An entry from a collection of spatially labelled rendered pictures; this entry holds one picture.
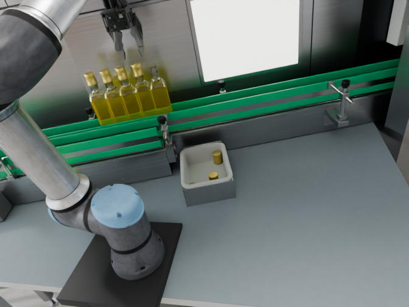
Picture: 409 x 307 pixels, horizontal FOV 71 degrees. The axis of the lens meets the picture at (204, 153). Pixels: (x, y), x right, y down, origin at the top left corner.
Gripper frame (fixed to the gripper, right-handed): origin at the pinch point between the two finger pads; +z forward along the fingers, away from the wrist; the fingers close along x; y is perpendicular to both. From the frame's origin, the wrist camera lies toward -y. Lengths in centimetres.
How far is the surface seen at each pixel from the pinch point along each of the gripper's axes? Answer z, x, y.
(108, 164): 35.6, -19.5, 8.2
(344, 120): 36, 69, 5
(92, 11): -11.3, -15.3, -22.6
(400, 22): 13, 99, -22
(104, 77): 7.8, -13.7, -5.7
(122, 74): 7.9, -7.5, -5.9
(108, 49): 1.6, -13.6, -19.5
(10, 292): 122, -115, -1
